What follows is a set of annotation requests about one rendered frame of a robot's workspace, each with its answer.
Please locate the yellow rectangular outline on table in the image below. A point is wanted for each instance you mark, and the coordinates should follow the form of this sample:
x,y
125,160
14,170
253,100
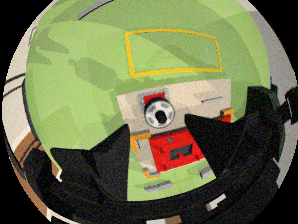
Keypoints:
x,y
167,70

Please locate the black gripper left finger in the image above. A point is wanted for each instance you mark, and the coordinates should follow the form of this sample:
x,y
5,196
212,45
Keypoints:
x,y
107,161

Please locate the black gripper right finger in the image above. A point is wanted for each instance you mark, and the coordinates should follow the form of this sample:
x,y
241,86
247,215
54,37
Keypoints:
x,y
218,140

